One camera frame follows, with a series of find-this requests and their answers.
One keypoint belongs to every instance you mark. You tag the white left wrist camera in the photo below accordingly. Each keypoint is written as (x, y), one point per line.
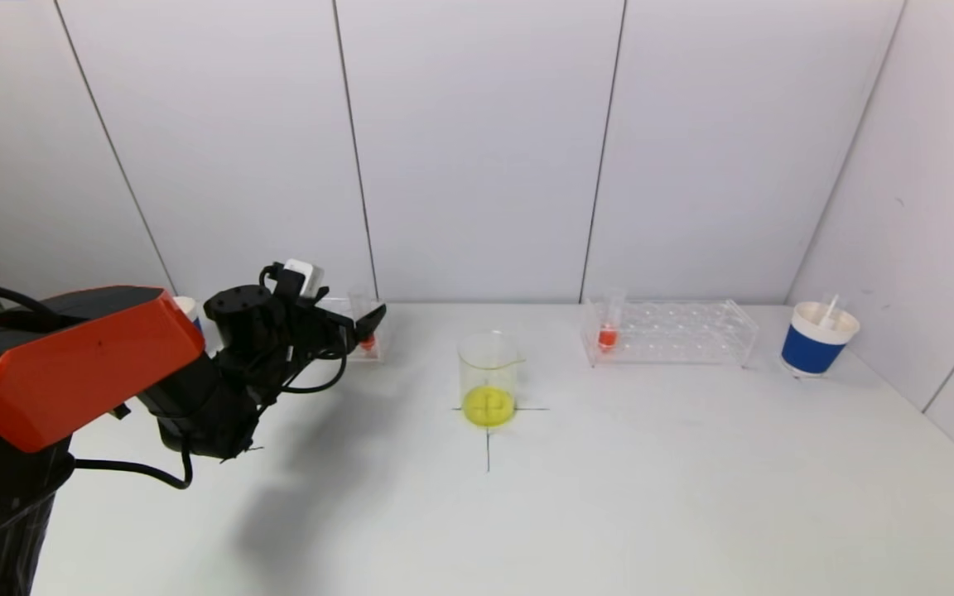
(303, 277)

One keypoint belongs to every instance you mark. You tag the clear glass beaker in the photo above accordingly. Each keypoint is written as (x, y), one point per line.
(489, 406)

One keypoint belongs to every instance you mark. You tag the test tube with yellow pigment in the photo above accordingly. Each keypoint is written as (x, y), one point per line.
(830, 310)

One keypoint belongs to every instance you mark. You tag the clear acrylic test tube rack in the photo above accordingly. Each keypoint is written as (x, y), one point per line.
(676, 333)
(373, 352)

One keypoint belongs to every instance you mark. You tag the white paper cup blue sleeve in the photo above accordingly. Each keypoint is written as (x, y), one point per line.
(808, 352)
(189, 308)

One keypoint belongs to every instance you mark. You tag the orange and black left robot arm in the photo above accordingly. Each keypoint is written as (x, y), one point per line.
(71, 364)

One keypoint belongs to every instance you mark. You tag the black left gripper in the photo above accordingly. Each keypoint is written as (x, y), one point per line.
(343, 329)

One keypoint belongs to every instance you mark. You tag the test tube with red liquid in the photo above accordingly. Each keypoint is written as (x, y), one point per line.
(606, 338)
(368, 341)

